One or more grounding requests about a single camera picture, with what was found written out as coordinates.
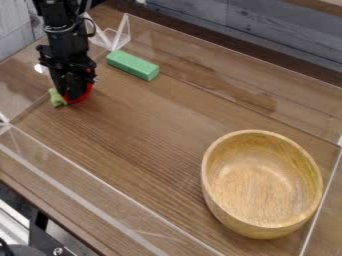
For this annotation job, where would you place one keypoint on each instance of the wooden bowl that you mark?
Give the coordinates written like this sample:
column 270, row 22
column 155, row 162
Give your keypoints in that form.
column 262, row 183

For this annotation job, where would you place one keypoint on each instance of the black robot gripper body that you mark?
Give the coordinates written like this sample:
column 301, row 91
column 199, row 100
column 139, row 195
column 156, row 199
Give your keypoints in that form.
column 64, row 56

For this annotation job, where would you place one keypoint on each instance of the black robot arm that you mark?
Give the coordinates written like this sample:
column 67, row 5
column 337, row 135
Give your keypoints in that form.
column 62, row 14

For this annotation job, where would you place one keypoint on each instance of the black metal table leg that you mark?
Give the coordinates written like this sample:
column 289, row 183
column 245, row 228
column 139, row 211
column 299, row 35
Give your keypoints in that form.
column 37, row 228

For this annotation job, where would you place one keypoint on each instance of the red plush strawberry toy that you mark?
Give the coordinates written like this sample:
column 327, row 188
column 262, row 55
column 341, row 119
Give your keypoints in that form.
column 56, row 99

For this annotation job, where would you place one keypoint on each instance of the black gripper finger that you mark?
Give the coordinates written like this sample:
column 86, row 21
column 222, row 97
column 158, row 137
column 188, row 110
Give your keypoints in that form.
column 59, row 81
column 78, row 87

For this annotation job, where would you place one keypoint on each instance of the clear acrylic tray walls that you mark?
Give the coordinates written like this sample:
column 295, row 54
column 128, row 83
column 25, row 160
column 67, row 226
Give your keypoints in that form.
column 111, row 165

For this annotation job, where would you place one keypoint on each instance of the clear acrylic corner bracket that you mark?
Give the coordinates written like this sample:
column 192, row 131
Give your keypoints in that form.
column 108, row 38

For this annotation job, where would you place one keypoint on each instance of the green rectangular block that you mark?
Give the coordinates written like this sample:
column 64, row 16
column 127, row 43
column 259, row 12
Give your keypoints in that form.
column 132, row 65

